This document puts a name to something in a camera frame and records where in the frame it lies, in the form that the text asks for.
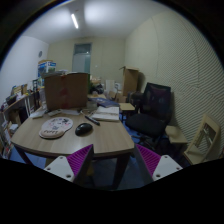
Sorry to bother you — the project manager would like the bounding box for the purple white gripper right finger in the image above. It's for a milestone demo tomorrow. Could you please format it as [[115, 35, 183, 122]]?
[[135, 144, 182, 182]]

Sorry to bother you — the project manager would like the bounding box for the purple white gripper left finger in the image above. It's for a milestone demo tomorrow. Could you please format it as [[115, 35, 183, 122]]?
[[45, 144, 93, 182]]

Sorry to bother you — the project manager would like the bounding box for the black computer mouse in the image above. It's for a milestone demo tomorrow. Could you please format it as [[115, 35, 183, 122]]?
[[75, 123, 93, 136]]

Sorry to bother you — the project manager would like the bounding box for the pink printed mouse pad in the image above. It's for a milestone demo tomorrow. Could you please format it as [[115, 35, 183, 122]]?
[[39, 117, 73, 139]]

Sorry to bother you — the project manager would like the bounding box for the beige wooden chair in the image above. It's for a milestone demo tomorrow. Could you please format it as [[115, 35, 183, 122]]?
[[183, 114, 221, 165]]

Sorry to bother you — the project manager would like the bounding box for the wooden round-corner table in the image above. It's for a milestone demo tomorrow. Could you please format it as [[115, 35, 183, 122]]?
[[11, 113, 134, 189]]

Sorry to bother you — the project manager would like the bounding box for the black office chair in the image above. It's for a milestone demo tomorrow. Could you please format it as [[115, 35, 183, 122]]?
[[125, 83, 172, 146]]

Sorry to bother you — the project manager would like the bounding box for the black pen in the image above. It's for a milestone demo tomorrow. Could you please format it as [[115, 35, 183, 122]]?
[[84, 115, 100, 126]]

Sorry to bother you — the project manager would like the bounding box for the white remote control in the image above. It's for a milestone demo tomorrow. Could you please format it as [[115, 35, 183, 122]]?
[[48, 109, 62, 117]]

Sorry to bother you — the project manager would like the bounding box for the white open book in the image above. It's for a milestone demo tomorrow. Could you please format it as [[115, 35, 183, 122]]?
[[92, 106, 119, 121]]

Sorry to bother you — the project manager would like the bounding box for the small wooden side table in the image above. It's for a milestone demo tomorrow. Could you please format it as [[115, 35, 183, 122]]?
[[120, 103, 135, 121]]

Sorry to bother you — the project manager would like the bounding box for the brown cardboard box on table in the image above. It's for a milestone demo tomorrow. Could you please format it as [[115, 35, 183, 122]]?
[[44, 73, 88, 110]]

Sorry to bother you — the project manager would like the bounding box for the wooden bookshelf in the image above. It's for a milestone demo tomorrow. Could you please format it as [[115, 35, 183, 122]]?
[[0, 89, 40, 159]]

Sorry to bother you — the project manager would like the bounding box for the tall cardboard box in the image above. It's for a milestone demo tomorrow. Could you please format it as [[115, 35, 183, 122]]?
[[122, 66, 139, 96]]

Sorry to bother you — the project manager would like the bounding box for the blue white box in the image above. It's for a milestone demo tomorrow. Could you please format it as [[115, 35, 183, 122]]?
[[38, 60, 56, 77]]

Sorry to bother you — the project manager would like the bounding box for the grey door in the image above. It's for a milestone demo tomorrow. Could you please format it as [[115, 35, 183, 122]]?
[[72, 43, 91, 73]]

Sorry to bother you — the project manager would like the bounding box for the ceiling fluorescent light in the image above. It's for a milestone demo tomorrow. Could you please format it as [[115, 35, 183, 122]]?
[[71, 14, 79, 29]]

